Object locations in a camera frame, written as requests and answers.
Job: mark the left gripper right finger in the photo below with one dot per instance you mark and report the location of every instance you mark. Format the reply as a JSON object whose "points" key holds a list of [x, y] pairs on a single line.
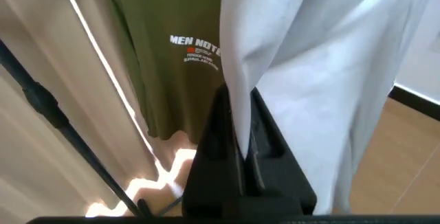
{"points": [[278, 172]]}

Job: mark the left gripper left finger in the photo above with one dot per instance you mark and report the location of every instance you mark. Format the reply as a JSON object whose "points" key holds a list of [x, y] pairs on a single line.
{"points": [[213, 172]]}

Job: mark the pale grey shorts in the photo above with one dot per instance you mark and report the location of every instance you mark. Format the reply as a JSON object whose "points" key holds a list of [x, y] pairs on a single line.
{"points": [[309, 79]]}

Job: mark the green shirt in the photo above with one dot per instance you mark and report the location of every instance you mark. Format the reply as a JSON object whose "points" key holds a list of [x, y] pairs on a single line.
{"points": [[165, 79]]}

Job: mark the black clothes rack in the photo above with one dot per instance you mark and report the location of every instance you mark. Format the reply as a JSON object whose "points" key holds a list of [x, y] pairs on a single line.
{"points": [[44, 103]]}

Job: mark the beige curtain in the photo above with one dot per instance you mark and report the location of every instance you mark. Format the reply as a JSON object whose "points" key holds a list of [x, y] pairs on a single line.
{"points": [[51, 62]]}

